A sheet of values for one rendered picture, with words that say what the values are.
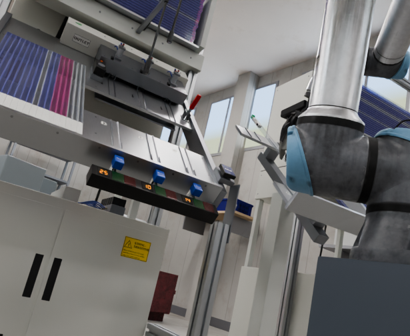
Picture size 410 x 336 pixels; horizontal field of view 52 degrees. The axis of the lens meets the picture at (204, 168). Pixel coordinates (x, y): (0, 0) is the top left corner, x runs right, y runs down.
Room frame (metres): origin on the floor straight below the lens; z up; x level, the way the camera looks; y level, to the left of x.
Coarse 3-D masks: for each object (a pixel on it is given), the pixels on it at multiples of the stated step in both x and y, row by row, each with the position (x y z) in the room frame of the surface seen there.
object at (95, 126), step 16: (96, 128) 1.04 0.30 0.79; (112, 128) 1.08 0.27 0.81; (128, 128) 1.13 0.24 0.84; (112, 144) 1.02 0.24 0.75; (128, 144) 1.07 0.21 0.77; (144, 144) 1.11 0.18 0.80; (160, 144) 1.16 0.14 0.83; (160, 160) 1.07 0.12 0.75; (176, 160) 1.14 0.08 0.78; (192, 160) 1.19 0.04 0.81; (208, 176) 1.17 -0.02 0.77
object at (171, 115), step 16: (16, 32) 1.22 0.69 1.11; (32, 32) 1.29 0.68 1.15; (48, 48) 1.26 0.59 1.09; (64, 48) 1.33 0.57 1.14; (112, 80) 1.33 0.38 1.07; (96, 96) 1.28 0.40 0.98; (112, 96) 1.24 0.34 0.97; (128, 96) 1.30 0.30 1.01; (144, 96) 1.38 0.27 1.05; (128, 112) 1.33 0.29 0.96; (144, 112) 1.30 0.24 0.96; (160, 112) 1.34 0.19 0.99; (176, 112) 1.42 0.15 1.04
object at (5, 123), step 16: (0, 112) 0.86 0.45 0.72; (16, 112) 0.87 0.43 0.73; (0, 128) 0.89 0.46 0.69; (16, 128) 0.89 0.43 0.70; (32, 128) 0.90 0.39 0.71; (48, 128) 0.90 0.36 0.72; (64, 128) 0.92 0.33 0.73; (32, 144) 0.93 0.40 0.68; (48, 144) 0.93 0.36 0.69; (64, 144) 0.94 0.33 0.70; (80, 144) 0.95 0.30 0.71; (96, 144) 0.95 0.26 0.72; (80, 160) 0.98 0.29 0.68; (96, 160) 0.98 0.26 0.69; (128, 160) 1.00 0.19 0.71; (144, 160) 1.01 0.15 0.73; (144, 176) 1.04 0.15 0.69; (176, 176) 1.06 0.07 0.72; (192, 176) 1.07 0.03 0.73; (176, 192) 1.10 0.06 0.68; (208, 192) 1.11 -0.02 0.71
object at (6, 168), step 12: (0, 156) 3.48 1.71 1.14; (12, 156) 3.43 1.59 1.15; (0, 168) 3.43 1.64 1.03; (12, 168) 3.46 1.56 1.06; (24, 168) 3.53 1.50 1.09; (36, 168) 3.61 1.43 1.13; (12, 180) 3.48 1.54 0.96; (24, 180) 3.56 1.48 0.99; (36, 180) 3.63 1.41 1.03; (48, 180) 4.14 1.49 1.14; (48, 192) 4.17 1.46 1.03
